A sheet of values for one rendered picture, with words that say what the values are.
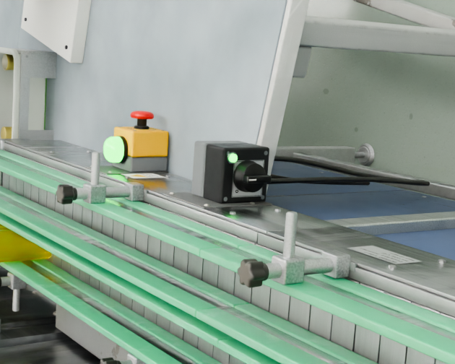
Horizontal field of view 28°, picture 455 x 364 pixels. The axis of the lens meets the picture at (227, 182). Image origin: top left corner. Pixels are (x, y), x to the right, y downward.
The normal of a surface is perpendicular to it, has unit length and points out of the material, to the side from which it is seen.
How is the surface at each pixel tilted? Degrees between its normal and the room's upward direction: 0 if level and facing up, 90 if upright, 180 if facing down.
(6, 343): 90
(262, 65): 0
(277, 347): 90
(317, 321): 0
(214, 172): 0
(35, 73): 90
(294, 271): 90
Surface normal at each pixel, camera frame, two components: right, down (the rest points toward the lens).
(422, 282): 0.07, -0.99
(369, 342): -0.83, 0.03
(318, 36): 0.53, 0.38
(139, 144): 0.55, 0.16
